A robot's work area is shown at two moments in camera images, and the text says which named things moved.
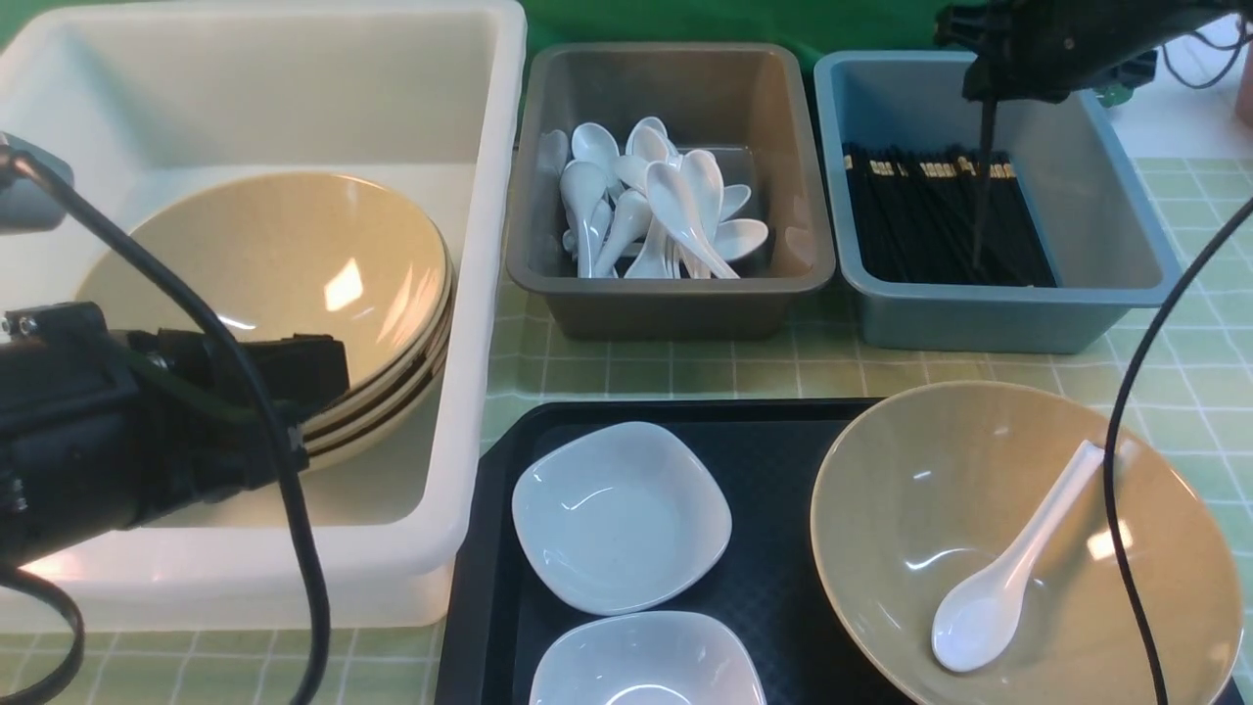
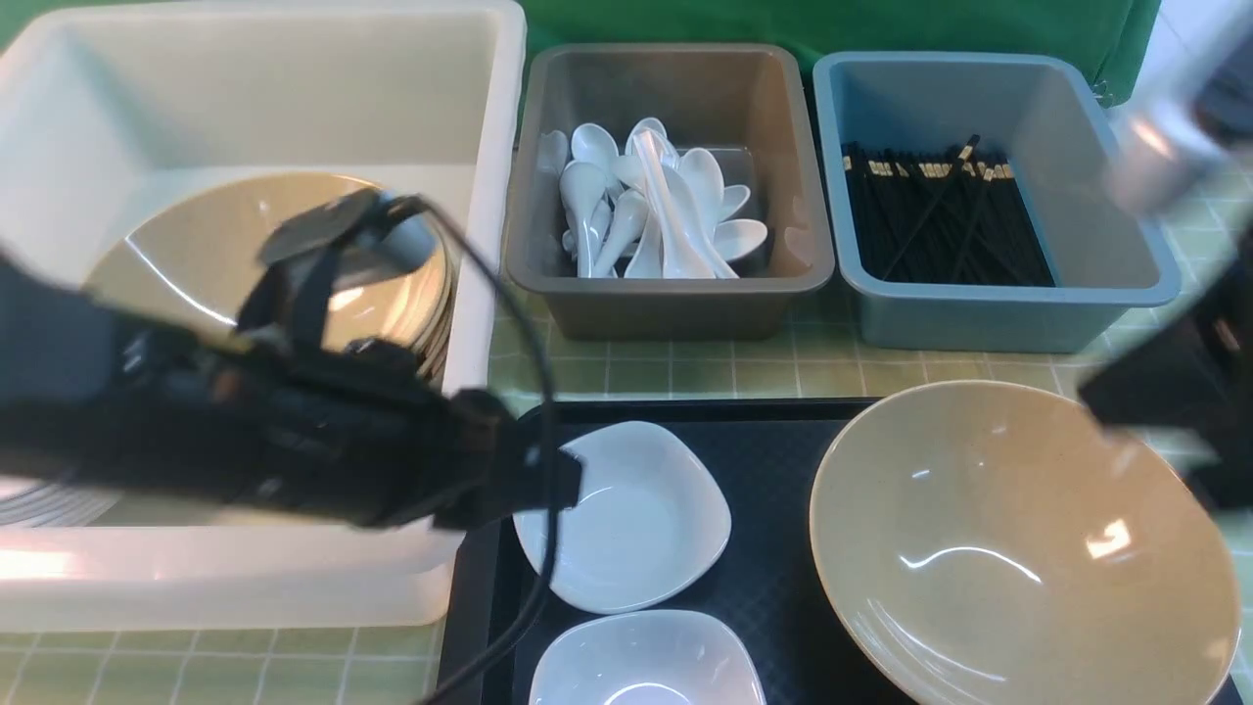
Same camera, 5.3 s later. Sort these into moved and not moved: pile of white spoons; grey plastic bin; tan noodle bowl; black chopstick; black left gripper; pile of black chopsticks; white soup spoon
Moved: black chopstick; white soup spoon; black left gripper
Not moved: pile of white spoons; grey plastic bin; pile of black chopsticks; tan noodle bowl
